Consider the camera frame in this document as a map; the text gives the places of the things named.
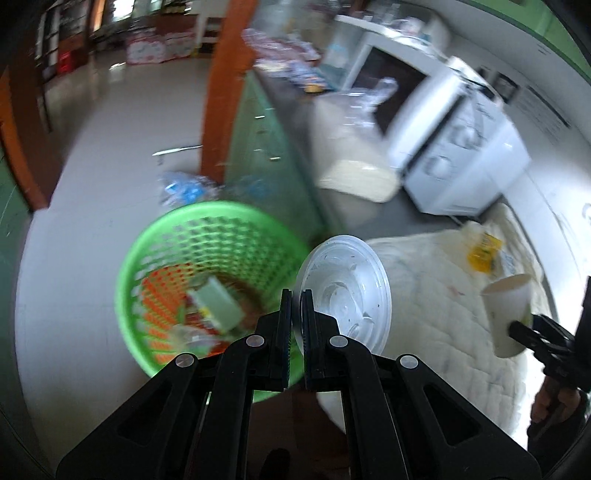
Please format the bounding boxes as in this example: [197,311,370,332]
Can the white quilted mat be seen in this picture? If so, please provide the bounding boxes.
[318,203,548,445]

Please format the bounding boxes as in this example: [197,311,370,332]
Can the white cup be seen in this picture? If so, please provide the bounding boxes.
[481,273,536,359]

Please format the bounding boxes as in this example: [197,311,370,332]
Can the clear bag of white grains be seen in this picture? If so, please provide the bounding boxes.
[316,92,400,204]

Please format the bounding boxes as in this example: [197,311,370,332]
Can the crumpled clear plastic bags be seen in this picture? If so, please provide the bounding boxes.
[242,28,334,94]

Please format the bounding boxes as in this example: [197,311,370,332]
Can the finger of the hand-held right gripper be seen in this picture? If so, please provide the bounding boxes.
[531,314,579,352]
[508,320,561,366]

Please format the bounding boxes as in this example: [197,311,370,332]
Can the green wall cabinet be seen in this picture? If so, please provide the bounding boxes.
[471,0,591,66]

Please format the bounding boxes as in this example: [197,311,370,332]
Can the black wall socket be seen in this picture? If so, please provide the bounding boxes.
[492,74,520,105]

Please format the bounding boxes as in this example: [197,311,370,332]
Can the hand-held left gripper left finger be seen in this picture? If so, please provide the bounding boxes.
[55,288,296,480]

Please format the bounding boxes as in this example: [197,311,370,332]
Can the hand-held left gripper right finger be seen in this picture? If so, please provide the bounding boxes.
[299,288,541,480]

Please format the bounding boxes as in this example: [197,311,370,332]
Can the person's right hand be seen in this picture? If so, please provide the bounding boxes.
[529,376,589,440]

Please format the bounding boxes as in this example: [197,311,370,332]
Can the green plastic basket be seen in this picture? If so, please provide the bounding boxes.
[115,200,319,402]

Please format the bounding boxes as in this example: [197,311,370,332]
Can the metal rod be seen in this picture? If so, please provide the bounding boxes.
[152,145,204,158]

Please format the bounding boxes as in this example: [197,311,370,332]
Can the blue clear plastic bag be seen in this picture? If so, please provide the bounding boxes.
[157,170,274,207]

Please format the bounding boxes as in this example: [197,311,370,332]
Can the green base cabinet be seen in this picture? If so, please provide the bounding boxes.
[224,71,331,241]

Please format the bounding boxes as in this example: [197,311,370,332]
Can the brown wooden door frame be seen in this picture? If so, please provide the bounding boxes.
[199,0,262,179]

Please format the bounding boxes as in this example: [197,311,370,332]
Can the white microwave oven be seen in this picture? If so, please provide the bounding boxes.
[344,44,532,219]

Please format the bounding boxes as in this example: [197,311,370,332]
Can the yellow plastic wrapper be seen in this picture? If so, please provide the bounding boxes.
[467,231,505,275]

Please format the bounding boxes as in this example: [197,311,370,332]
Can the wall chart sticker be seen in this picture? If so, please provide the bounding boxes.
[517,85,571,131]

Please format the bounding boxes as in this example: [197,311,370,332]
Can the polka dot boxes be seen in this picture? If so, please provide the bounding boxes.
[126,30,195,65]

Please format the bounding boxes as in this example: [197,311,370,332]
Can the clear plastic lid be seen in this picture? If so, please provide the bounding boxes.
[294,234,392,366]

